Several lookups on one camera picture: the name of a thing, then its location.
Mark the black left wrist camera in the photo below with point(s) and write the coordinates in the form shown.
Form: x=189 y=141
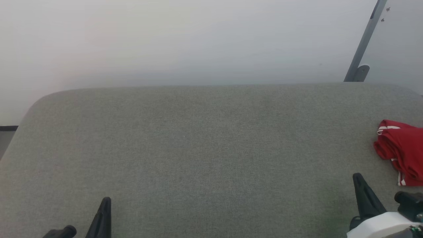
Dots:
x=62 y=232

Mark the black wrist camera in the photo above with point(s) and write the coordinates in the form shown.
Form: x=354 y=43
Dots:
x=409 y=205
x=62 y=232

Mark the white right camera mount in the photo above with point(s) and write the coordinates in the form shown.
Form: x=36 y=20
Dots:
x=380 y=224

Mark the red and white basketball jersey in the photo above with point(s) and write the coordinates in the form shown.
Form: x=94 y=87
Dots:
x=406 y=148

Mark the black skirting strip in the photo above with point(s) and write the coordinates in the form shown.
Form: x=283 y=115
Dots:
x=8 y=128

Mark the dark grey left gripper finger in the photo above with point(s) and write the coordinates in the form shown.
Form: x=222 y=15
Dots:
x=102 y=221

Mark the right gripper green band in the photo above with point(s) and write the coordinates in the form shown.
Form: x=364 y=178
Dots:
x=355 y=222

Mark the grey metal post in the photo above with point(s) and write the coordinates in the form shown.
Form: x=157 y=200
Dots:
x=363 y=43

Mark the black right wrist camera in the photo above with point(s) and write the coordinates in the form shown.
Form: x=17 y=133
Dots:
x=409 y=205

